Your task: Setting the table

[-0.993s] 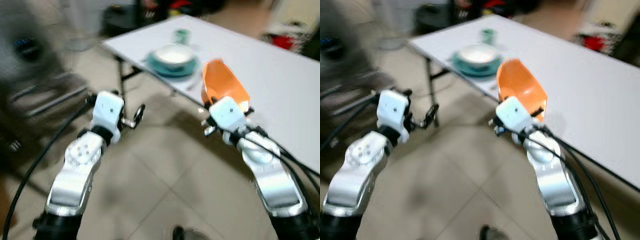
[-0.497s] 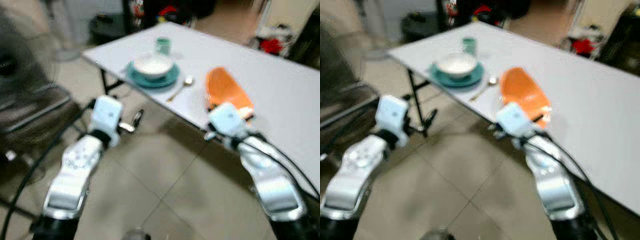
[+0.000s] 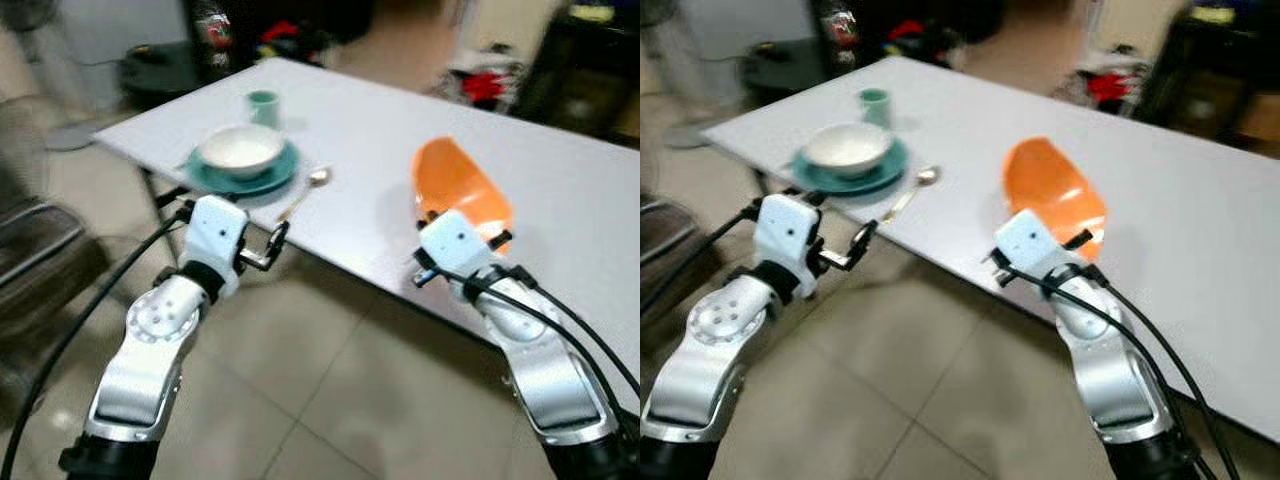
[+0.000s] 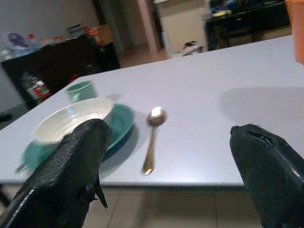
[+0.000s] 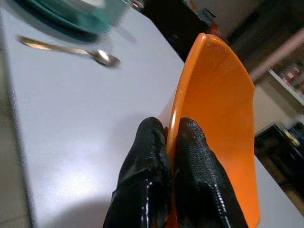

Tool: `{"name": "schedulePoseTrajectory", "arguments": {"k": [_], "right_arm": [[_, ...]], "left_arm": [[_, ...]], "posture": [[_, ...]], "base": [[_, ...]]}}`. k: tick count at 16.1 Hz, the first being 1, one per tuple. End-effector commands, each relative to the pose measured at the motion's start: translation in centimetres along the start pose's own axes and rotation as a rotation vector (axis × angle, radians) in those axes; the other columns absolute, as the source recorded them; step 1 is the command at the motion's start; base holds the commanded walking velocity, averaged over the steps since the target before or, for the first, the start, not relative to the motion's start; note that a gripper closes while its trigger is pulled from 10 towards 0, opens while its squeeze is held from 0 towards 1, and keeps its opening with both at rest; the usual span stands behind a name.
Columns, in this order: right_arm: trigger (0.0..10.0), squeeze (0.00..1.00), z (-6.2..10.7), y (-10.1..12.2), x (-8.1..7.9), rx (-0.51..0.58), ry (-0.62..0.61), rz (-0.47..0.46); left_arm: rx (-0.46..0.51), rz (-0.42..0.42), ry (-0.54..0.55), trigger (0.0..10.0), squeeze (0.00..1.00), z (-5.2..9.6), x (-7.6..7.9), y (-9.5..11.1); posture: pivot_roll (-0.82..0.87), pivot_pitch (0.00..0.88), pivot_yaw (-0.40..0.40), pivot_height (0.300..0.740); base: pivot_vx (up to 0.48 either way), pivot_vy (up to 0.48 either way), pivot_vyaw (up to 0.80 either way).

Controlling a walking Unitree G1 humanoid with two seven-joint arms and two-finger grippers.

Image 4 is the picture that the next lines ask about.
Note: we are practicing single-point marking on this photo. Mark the teal plate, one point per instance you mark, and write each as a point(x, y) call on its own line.
point(118, 128)

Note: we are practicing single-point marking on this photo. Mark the metal spoon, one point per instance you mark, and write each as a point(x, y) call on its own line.
point(153, 135)

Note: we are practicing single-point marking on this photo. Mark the teal cup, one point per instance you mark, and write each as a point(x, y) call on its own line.
point(82, 91)

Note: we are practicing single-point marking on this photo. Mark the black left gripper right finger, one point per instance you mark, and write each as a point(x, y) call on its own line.
point(268, 166)

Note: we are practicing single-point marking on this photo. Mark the white folding table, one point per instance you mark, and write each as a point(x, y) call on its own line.
point(202, 107)

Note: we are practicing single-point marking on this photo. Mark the orange container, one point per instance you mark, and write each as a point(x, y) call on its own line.
point(295, 28)

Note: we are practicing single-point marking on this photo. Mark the black sideboard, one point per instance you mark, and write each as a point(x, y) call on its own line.
point(54, 64)

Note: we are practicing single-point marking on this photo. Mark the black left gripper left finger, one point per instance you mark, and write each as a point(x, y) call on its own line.
point(69, 166)

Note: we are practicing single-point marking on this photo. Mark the black tv stand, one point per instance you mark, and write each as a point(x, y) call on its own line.
point(247, 26)

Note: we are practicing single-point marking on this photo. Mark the clear plastic bag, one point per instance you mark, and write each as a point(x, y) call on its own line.
point(17, 42)

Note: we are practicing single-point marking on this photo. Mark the white ceramic bowl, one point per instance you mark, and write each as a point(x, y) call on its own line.
point(71, 118)

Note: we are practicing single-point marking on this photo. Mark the cardboard box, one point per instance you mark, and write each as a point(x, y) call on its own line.
point(104, 35)

